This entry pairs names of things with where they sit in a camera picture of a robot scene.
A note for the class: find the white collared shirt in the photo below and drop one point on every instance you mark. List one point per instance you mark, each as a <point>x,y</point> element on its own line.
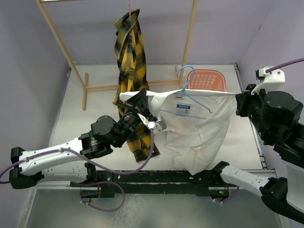
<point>196,141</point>

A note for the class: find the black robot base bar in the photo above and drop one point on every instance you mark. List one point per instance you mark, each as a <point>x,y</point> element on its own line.
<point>203,184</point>

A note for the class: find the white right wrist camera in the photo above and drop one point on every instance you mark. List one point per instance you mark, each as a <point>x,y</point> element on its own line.
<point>269,81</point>

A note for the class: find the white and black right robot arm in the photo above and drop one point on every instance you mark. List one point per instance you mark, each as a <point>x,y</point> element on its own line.
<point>284,196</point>

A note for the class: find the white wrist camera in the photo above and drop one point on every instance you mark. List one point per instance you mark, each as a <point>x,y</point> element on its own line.
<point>157,125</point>
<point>269,81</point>

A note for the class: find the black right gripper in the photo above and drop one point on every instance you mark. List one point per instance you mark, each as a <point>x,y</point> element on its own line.
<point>246,97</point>

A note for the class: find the yellow plaid flannel shirt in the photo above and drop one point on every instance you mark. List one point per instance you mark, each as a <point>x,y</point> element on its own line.
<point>131,62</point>

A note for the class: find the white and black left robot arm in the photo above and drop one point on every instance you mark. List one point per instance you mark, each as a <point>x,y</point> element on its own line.
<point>74,160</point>

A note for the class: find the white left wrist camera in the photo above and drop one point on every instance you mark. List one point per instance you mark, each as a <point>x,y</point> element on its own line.
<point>157,125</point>

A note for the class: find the wooden clothes rack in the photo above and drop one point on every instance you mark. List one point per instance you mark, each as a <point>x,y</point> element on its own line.
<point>85,32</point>

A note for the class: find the light blue wire hanger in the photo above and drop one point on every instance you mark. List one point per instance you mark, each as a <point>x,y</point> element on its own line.
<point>184,109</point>

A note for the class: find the pink plastic laundry basket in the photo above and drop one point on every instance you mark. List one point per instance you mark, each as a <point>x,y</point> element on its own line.
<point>202,79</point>

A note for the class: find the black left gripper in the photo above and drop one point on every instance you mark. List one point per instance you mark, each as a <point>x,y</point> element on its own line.
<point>138,104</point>

